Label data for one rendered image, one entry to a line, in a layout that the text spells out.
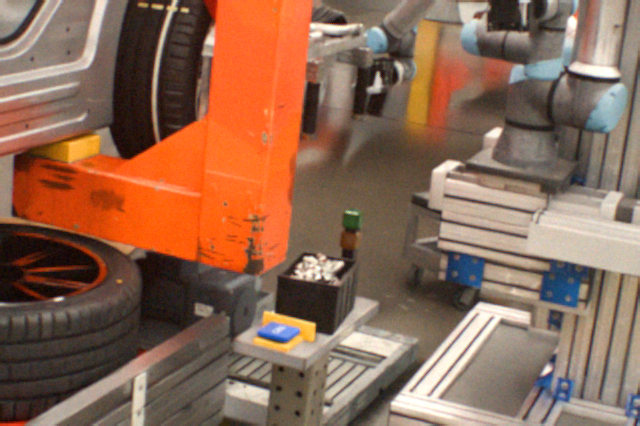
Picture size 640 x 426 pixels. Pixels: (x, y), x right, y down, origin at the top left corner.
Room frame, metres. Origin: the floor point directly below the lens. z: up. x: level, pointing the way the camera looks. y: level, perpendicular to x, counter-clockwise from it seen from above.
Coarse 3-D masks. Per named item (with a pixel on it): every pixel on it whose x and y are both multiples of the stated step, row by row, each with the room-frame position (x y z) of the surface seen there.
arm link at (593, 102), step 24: (600, 0) 2.77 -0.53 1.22; (624, 0) 2.78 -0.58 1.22; (600, 24) 2.77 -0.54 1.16; (600, 48) 2.76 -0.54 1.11; (576, 72) 2.77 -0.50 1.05; (600, 72) 2.75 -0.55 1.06; (576, 96) 2.76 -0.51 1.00; (600, 96) 2.74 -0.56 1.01; (624, 96) 2.79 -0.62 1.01; (576, 120) 2.77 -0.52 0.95; (600, 120) 2.73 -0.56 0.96
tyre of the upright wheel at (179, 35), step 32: (128, 0) 3.27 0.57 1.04; (160, 0) 3.24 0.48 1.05; (192, 0) 3.22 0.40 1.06; (128, 32) 3.23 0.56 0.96; (160, 32) 3.19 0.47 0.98; (192, 32) 3.18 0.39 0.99; (128, 64) 3.20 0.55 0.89; (160, 64) 3.17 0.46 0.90; (192, 64) 3.18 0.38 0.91; (128, 96) 3.20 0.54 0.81; (160, 96) 3.17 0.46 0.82; (192, 96) 3.20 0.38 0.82; (128, 128) 3.22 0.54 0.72; (160, 128) 3.18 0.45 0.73
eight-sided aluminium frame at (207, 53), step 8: (208, 40) 3.19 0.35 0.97; (208, 48) 3.18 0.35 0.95; (208, 56) 3.18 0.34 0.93; (208, 64) 3.18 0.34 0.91; (208, 72) 3.18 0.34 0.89; (208, 80) 3.18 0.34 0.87; (208, 88) 3.19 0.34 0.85; (200, 96) 3.18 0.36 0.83; (208, 96) 3.19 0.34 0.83; (200, 104) 3.18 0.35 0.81; (208, 104) 3.19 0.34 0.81; (200, 112) 3.18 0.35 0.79
